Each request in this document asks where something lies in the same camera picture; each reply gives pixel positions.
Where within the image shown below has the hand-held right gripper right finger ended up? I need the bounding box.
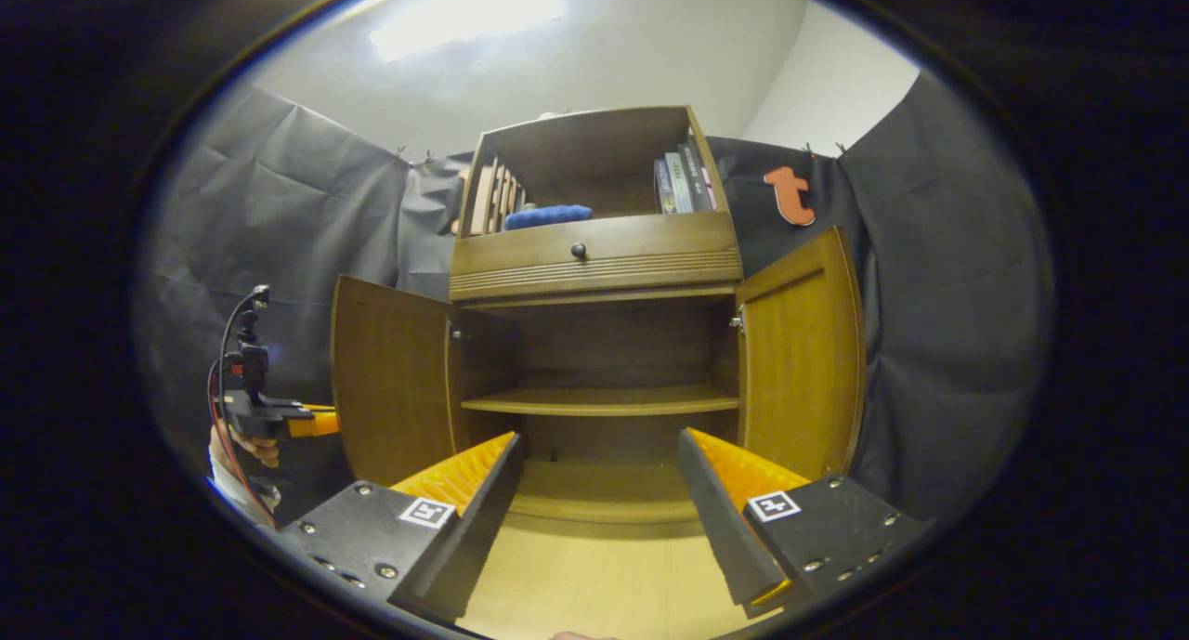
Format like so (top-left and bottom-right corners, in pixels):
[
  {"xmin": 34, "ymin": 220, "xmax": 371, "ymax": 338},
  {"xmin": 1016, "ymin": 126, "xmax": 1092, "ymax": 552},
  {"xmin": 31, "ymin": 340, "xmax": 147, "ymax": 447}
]
[{"xmin": 675, "ymin": 426, "xmax": 926, "ymax": 620}]

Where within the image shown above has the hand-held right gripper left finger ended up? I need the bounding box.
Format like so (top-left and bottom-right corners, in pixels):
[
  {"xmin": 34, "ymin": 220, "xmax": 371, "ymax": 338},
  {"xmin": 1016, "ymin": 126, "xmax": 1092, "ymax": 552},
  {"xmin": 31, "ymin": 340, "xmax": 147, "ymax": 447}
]
[{"xmin": 275, "ymin": 431, "xmax": 527, "ymax": 625}]

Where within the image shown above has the wooden shoe cabinet door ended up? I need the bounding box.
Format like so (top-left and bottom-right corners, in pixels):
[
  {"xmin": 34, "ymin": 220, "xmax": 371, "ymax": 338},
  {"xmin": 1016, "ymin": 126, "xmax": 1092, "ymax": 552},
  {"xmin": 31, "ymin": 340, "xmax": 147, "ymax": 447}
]
[
  {"xmin": 330, "ymin": 273, "xmax": 465, "ymax": 489},
  {"xmin": 736, "ymin": 225, "xmax": 867, "ymax": 481}
]

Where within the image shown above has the wooden double-door shoe cabinet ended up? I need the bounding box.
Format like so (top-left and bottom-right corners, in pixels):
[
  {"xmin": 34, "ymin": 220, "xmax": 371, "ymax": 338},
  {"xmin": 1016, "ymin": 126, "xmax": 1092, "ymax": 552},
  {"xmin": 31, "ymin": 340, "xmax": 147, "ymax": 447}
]
[{"xmin": 330, "ymin": 104, "xmax": 867, "ymax": 529}]

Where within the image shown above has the wooden cabinet drawer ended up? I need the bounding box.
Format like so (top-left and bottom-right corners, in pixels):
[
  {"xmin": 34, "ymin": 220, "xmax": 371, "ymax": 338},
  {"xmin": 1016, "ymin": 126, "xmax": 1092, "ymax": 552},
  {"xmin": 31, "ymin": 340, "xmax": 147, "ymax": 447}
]
[{"xmin": 450, "ymin": 211, "xmax": 744, "ymax": 305}]

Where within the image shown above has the wooden inner shelf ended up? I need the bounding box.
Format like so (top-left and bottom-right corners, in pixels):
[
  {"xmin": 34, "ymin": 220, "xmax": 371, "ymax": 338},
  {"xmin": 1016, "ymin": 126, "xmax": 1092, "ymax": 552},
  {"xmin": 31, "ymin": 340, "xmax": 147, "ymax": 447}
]
[{"xmin": 462, "ymin": 385, "xmax": 741, "ymax": 417}]

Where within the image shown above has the blue folded towel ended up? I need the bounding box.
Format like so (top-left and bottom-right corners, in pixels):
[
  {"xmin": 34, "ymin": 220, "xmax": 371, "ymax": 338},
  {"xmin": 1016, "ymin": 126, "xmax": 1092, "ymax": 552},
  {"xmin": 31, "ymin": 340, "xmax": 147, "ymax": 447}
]
[{"xmin": 503, "ymin": 204, "xmax": 594, "ymax": 231}]

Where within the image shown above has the black backdrop cloth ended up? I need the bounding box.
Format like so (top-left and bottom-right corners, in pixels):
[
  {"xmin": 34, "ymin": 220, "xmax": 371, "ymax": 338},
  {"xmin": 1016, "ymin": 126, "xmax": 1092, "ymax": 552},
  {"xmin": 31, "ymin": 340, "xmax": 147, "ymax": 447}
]
[{"xmin": 130, "ymin": 69, "xmax": 1055, "ymax": 529}]

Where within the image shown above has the grey book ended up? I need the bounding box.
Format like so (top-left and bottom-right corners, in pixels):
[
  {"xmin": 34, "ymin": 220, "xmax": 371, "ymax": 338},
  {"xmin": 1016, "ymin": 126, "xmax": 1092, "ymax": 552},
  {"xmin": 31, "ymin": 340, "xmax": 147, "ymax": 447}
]
[{"xmin": 665, "ymin": 151, "xmax": 695, "ymax": 214}]

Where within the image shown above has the black book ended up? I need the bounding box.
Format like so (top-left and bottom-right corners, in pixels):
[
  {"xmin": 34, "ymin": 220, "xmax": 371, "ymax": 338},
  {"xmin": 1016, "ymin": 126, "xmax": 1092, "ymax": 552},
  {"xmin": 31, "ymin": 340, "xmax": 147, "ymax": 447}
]
[{"xmin": 678, "ymin": 143, "xmax": 712, "ymax": 212}]

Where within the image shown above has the red cable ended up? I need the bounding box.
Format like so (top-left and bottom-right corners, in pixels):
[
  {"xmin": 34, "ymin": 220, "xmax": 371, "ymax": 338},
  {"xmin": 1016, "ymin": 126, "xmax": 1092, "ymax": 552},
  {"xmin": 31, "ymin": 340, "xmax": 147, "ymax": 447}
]
[{"xmin": 206, "ymin": 359, "xmax": 280, "ymax": 529}]

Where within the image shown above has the black cable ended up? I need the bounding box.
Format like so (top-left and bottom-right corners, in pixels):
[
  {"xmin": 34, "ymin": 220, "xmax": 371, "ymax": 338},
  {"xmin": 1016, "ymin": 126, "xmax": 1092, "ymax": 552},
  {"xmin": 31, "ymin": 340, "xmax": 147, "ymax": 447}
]
[{"xmin": 217, "ymin": 290, "xmax": 263, "ymax": 411}]

